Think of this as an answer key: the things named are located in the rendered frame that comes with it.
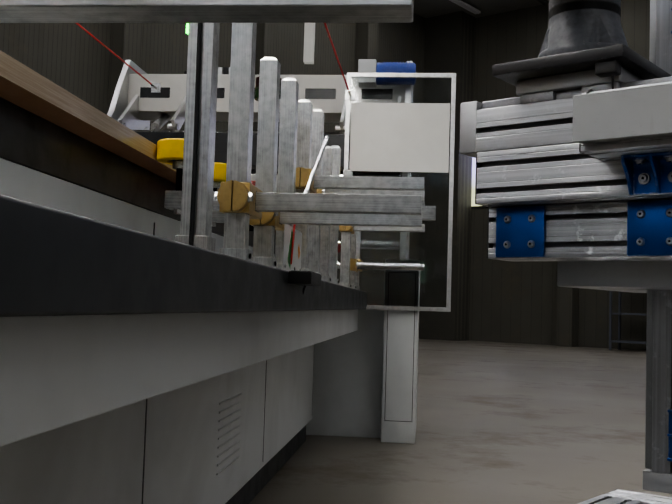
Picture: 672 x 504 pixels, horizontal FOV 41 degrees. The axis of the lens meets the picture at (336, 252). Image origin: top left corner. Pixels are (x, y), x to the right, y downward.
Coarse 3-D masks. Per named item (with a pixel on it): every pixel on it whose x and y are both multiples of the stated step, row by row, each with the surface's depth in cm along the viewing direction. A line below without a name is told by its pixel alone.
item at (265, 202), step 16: (176, 192) 152; (256, 192) 151; (176, 208) 152; (256, 208) 150; (272, 208) 150; (288, 208) 150; (304, 208) 150; (320, 208) 149; (336, 208) 149; (352, 208) 149; (368, 208) 148; (384, 208) 148; (400, 208) 148; (416, 208) 148
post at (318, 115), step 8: (320, 112) 248; (312, 120) 248; (320, 120) 248; (312, 128) 248; (320, 128) 248; (312, 136) 248; (320, 136) 247; (312, 144) 248; (320, 144) 247; (312, 152) 247; (312, 160) 247; (312, 168) 247; (320, 168) 247; (312, 232) 246; (320, 232) 249; (312, 240) 246; (312, 248) 246; (312, 256) 246; (312, 264) 245
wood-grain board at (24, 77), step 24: (0, 72) 97; (24, 72) 103; (0, 96) 107; (24, 96) 107; (48, 96) 110; (72, 96) 117; (48, 120) 121; (72, 120) 121; (96, 120) 126; (96, 144) 139; (120, 144) 138; (144, 144) 147; (144, 168) 163; (168, 168) 162
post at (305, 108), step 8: (304, 104) 223; (304, 112) 223; (312, 112) 226; (304, 120) 223; (304, 128) 223; (304, 136) 222; (304, 144) 222; (296, 152) 222; (304, 152) 222; (296, 160) 222; (304, 160) 222; (296, 192) 222; (304, 232) 221; (304, 240) 221; (304, 248) 221; (304, 256) 221; (304, 264) 220
